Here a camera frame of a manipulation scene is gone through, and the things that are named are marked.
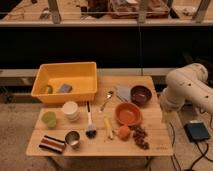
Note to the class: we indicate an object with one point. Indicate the orange bowl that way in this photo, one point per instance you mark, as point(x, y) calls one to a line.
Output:
point(128, 114)

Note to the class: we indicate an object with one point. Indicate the green plastic cup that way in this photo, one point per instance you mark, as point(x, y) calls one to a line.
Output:
point(49, 119)

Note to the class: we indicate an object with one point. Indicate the green item in bin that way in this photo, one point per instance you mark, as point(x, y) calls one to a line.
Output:
point(48, 89)

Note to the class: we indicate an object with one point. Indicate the white stacked cups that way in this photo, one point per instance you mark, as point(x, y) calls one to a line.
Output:
point(70, 109)

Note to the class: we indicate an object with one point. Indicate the metal cup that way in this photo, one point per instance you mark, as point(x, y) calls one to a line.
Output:
point(72, 138)

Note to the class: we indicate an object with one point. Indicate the yellow banana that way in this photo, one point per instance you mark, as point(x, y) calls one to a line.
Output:
point(108, 128)

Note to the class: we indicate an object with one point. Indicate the dark red grape bunch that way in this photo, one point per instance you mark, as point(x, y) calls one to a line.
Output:
point(139, 135)

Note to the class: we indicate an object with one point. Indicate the black white dish brush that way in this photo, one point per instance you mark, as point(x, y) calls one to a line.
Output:
point(91, 129)

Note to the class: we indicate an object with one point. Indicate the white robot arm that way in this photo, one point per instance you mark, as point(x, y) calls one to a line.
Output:
point(186, 83)

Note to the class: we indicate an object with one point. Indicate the blue cloth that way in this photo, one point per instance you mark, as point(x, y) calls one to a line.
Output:
point(123, 93)

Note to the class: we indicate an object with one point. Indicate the dark purple bowl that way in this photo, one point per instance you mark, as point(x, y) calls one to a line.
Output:
point(140, 95)

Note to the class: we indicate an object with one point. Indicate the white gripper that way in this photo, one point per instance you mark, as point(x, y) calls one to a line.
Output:
point(168, 116)

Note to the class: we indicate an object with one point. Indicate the orange fruit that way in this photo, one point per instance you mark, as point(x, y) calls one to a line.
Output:
point(124, 132)

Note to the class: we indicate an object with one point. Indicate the yellow plastic bin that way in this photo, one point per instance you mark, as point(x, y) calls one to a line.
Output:
point(82, 76)

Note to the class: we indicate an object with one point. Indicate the wooden folding table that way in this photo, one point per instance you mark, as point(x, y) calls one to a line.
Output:
point(101, 146)

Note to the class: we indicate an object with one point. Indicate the black foot pedal box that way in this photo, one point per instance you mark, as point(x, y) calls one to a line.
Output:
point(196, 132)

